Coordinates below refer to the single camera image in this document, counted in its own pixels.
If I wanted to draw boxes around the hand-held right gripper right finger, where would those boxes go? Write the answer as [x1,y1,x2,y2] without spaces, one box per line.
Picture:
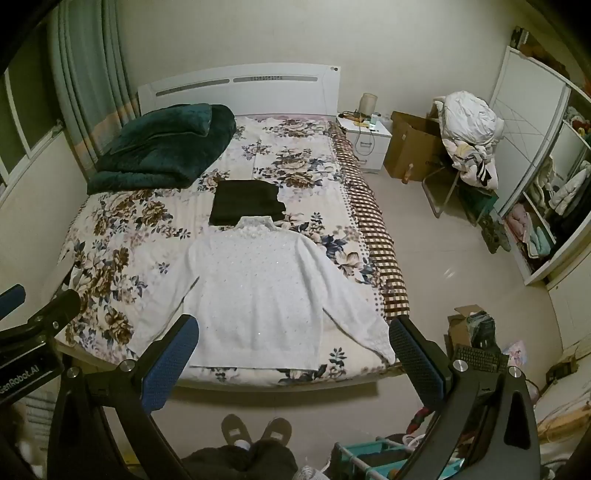
[390,315,541,480]

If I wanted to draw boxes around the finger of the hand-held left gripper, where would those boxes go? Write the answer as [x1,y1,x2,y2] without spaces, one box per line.
[0,284,26,319]
[0,290,81,344]

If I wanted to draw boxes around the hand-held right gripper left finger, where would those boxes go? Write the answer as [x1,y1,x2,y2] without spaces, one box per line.
[47,315,199,480]

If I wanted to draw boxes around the white knit sweater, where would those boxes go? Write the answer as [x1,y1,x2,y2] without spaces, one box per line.
[178,216,397,370]

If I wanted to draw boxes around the teal folded clothes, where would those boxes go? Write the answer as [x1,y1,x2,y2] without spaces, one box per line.
[526,228,555,257]

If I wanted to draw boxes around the pink folded clothes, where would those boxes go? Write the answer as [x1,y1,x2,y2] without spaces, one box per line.
[505,205,532,241]

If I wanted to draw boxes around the pile of light clothes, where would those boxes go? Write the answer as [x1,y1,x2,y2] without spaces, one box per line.
[434,91,506,188]

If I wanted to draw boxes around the small open cardboard box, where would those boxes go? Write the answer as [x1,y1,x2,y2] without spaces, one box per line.
[447,305,497,356]

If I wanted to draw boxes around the black keyboard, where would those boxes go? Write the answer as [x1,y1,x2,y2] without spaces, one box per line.
[452,345,509,374]

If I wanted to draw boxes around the white radiator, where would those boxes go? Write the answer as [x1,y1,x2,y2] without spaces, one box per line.
[23,392,56,462]

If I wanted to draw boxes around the person's left shoe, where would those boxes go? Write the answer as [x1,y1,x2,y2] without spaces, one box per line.
[222,414,250,446]

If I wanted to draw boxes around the person's shoe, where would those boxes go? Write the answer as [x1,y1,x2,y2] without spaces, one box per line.
[222,414,250,446]
[261,418,293,446]

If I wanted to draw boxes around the pink printed paper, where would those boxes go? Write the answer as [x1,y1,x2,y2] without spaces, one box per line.
[505,340,529,365]

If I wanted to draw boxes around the teal storage rack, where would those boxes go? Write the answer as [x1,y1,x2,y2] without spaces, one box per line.
[330,438,462,480]

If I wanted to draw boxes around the bed with floral sheet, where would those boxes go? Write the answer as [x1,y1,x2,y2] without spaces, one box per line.
[55,113,414,393]

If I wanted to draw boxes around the person's dark trouser legs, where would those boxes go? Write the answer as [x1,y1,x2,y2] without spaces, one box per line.
[180,438,298,480]

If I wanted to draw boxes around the person's right shoe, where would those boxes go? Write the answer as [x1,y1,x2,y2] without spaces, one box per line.
[261,418,293,446]

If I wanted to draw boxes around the brown checked bed sheet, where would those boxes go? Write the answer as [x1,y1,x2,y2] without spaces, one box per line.
[330,124,414,324]

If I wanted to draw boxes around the dark patterned cloth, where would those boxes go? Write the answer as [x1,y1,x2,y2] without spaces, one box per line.
[480,217,511,252]

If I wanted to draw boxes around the green stool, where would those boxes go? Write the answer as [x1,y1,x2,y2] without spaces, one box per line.
[462,185,499,222]

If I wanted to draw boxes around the metal folding chair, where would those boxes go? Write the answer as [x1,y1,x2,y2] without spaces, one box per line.
[422,164,462,217]

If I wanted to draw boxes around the black folded garment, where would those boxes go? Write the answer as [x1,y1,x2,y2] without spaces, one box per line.
[209,180,286,228]

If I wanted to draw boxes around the dark green plush blanket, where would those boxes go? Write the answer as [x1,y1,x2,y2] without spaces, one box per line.
[87,103,237,195]

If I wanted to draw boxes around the large brown cardboard box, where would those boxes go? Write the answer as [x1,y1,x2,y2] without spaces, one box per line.
[384,111,446,182]

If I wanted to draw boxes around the white nightstand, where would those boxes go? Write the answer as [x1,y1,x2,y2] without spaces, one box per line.
[337,113,393,174]

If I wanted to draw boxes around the green striped curtain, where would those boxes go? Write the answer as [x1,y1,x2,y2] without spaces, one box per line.
[46,0,141,171]

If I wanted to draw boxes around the white hanging jacket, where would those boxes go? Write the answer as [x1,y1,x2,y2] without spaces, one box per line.
[551,164,591,215]

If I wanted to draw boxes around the clutter on nightstand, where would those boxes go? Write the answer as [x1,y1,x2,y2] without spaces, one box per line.
[339,110,372,129]

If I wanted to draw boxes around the white wardrobe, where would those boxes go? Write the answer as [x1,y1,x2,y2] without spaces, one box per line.
[489,46,591,287]

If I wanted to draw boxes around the white bed headboard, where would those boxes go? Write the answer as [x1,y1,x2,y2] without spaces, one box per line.
[137,62,340,116]

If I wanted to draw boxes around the clutter on wardrobe top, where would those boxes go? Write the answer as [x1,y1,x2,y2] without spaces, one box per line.
[512,28,568,70]

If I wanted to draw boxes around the window with white frame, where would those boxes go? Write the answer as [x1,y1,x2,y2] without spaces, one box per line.
[0,60,65,185]

